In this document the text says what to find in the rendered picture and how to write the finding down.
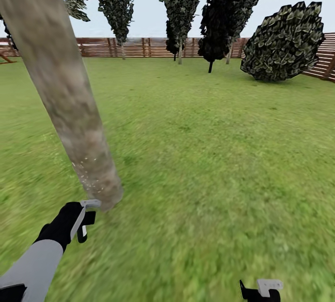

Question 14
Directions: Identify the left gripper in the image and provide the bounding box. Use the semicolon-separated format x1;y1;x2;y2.
81;211;96;226

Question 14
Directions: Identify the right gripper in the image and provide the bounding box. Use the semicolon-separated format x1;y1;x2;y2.
240;280;281;302

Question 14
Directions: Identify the pesticide atomizer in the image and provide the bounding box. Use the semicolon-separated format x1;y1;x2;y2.
77;225;87;243

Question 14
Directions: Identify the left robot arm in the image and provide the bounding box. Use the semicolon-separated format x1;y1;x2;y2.
0;199;100;302

